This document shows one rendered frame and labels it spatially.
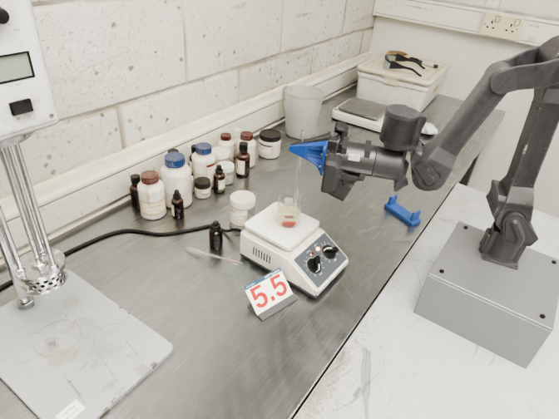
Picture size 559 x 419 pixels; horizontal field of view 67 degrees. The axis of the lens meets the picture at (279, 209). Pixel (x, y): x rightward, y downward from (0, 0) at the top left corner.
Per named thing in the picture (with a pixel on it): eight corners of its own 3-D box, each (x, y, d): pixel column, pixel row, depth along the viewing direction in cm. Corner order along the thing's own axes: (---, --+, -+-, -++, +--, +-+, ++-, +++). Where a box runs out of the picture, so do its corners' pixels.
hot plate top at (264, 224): (321, 224, 90) (321, 221, 89) (289, 252, 81) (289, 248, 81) (276, 203, 95) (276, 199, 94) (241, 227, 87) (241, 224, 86)
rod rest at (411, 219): (420, 223, 107) (424, 211, 105) (411, 226, 105) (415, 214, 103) (392, 203, 114) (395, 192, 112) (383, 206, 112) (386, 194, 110)
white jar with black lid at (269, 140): (269, 147, 136) (271, 126, 131) (284, 155, 132) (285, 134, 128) (253, 153, 131) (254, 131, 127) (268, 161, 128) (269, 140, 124)
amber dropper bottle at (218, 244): (219, 251, 92) (219, 226, 88) (206, 248, 92) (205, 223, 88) (225, 243, 94) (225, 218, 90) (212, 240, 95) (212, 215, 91)
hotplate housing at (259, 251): (348, 267, 91) (354, 239, 86) (315, 302, 82) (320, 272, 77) (267, 225, 101) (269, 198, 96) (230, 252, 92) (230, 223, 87)
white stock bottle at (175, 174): (185, 212, 103) (183, 165, 95) (158, 207, 104) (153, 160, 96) (196, 197, 109) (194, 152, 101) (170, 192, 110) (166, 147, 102)
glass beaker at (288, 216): (269, 220, 89) (272, 188, 84) (291, 214, 91) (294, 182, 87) (284, 236, 85) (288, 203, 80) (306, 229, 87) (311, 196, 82)
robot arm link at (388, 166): (405, 181, 80) (418, 137, 75) (406, 197, 76) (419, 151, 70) (368, 175, 81) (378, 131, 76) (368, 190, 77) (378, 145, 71)
